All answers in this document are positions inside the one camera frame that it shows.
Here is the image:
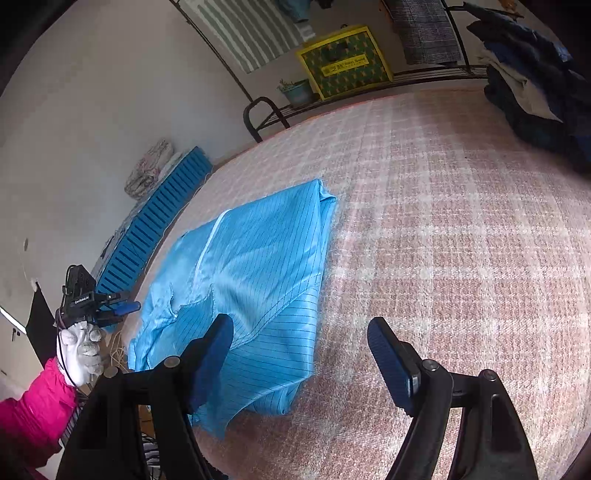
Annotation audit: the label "yellow green patterned box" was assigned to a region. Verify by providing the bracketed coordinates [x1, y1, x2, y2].
[295, 26, 394, 101]

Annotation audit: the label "potted plant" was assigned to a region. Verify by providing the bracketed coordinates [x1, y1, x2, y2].
[277, 78, 315, 108]

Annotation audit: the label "blue slatted crate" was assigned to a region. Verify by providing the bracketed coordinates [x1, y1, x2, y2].
[95, 145, 214, 330]

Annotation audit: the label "black cable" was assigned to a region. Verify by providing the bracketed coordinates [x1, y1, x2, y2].
[54, 314, 77, 386]

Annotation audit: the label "dark panel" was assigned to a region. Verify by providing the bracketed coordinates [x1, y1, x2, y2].
[25, 288, 58, 365]

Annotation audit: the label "person's left hand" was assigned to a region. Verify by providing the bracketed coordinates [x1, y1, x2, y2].
[56, 320, 105, 387]

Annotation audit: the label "blue striped work jacket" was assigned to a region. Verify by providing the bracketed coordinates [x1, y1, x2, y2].
[128, 178, 339, 439]

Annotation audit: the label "green striped hanging cloth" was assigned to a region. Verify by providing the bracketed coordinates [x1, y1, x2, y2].
[178, 0, 315, 73]

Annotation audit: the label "black metal clothes rack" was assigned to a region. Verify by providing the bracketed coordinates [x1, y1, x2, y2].
[168, 0, 490, 144]

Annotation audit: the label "black white striped cloth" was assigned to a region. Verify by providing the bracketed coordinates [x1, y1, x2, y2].
[141, 438, 162, 480]

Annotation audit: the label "floral cloth bundle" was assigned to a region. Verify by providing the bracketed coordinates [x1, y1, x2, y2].
[124, 139, 175, 200]

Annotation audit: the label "tangle of white cables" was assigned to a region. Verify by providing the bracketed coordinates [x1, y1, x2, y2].
[104, 330, 134, 374]

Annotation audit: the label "stack of folded clothes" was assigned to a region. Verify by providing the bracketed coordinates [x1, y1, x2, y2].
[475, 41, 591, 174]

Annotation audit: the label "teal shirt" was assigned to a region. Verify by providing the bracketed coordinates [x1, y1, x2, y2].
[276, 0, 311, 23]

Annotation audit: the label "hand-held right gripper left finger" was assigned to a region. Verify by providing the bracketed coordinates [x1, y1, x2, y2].
[55, 313, 235, 480]

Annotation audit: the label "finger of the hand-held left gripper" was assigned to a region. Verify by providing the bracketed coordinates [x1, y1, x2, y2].
[92, 311, 124, 329]
[95, 293, 142, 317]

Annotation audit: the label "person's left forearm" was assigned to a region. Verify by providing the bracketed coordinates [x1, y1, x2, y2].
[0, 357, 79, 467]

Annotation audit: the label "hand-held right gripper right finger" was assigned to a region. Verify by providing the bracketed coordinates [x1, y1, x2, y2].
[368, 316, 539, 480]

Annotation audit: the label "grey plaid coat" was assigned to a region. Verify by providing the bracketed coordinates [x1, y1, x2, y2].
[385, 0, 462, 65]

